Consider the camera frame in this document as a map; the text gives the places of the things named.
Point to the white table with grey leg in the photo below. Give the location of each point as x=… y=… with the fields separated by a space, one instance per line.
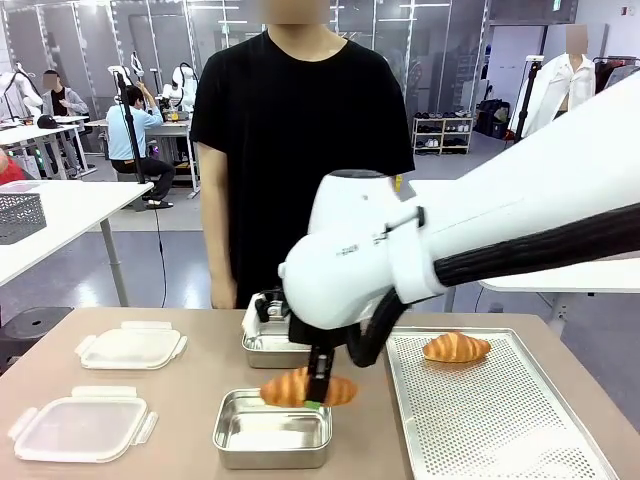
x=65 y=220

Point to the perforated metal baking tray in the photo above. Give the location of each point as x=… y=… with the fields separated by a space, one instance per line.
x=490 y=410

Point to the person in black t-shirt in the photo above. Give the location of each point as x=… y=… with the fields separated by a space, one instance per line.
x=300 y=130

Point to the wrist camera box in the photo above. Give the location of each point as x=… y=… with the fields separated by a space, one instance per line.
x=272 y=307

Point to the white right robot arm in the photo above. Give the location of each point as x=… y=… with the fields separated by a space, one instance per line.
x=500 y=210

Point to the seated person light blue shirt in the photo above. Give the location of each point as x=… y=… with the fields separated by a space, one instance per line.
x=135 y=135

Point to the person in red shirt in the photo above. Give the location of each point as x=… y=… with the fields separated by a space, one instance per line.
x=11 y=170

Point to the stainless steel rectangular container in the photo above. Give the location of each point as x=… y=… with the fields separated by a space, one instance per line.
x=270 y=345
x=272 y=430

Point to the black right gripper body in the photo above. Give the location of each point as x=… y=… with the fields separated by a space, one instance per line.
x=320 y=337

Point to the black round stool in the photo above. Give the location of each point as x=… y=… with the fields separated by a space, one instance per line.
x=32 y=330

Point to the wooden shoe rack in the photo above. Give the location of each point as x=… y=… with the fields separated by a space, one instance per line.
x=442 y=134

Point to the mannequin with white shirt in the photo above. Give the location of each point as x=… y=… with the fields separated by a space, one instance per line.
x=565 y=85

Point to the grey mesh basket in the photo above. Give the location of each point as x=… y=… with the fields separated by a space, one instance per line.
x=20 y=217

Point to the golden brown croissant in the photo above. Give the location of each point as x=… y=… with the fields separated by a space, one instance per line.
x=455 y=347
x=285 y=390

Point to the seated person grey jacket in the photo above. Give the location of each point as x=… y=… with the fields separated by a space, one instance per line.
x=62 y=102

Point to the clear plastic clip lid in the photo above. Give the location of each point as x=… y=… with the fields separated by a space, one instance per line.
x=132 y=346
x=82 y=430

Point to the black bag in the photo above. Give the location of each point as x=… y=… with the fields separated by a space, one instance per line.
x=492 y=117

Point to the person's right forearm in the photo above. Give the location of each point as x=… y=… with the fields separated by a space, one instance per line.
x=216 y=210

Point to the black tripod stand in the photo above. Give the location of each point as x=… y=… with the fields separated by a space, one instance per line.
x=129 y=120

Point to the black cap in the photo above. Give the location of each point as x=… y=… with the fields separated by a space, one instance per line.
x=47 y=121

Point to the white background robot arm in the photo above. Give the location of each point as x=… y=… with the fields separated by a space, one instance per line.
x=20 y=92
x=180 y=90

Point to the person's right hand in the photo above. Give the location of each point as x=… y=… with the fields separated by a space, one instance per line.
x=224 y=294

